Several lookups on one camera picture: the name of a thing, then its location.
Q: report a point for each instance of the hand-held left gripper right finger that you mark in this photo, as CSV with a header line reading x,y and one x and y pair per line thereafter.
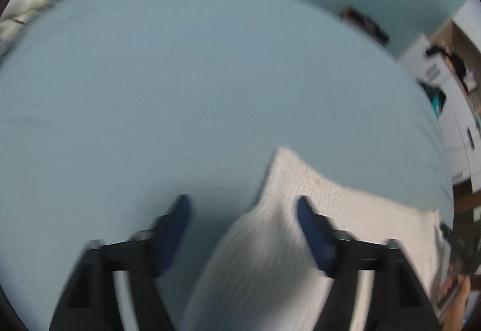
x,y
313,233

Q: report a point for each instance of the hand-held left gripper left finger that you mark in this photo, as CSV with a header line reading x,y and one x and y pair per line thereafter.
x,y
173,233

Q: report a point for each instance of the white and blue knit sweater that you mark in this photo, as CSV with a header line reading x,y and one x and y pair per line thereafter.
x,y
263,240

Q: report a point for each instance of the person's right hand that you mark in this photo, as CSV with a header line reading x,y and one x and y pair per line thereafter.
x,y
458,308

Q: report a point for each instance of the white cabinet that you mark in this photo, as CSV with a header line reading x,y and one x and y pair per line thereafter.
x,y
454,128

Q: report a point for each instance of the bed with blue sheet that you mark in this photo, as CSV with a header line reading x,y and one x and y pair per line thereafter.
x,y
188,90

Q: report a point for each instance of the black and teal bag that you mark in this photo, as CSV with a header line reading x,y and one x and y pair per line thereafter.
x,y
436,100

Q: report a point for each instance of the black garment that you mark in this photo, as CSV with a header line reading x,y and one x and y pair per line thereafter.
x,y
453,62

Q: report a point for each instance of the black box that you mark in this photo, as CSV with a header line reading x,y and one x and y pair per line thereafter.
x,y
366,24

